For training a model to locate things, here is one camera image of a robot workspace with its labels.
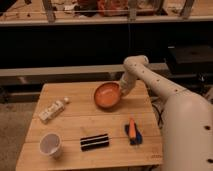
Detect orange ceramic bowl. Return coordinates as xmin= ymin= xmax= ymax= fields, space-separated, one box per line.
xmin=94 ymin=82 xmax=121 ymax=109

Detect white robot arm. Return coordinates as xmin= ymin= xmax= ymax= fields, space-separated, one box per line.
xmin=120 ymin=55 xmax=213 ymax=171

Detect long wooden shelf bench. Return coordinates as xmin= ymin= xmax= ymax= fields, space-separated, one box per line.
xmin=0 ymin=63 xmax=169 ymax=87

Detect orange carrot toy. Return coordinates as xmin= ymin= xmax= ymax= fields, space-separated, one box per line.
xmin=129 ymin=118 xmax=136 ymax=139

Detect black striped rectangular block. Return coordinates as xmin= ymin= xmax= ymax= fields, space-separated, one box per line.
xmin=80 ymin=134 xmax=109 ymax=151

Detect black box on shelf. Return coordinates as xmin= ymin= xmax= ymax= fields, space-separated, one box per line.
xmin=166 ymin=45 xmax=213 ymax=74

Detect wooden table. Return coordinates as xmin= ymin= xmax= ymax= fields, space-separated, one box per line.
xmin=16 ymin=81 xmax=163 ymax=171

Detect white plastic bottle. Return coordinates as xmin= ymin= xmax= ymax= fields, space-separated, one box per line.
xmin=38 ymin=97 xmax=69 ymax=124

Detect white paper cup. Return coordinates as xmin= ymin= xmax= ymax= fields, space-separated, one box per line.
xmin=39 ymin=133 xmax=62 ymax=158

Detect black cables on floor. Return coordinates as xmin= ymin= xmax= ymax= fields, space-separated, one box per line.
xmin=150 ymin=95 xmax=165 ymax=129

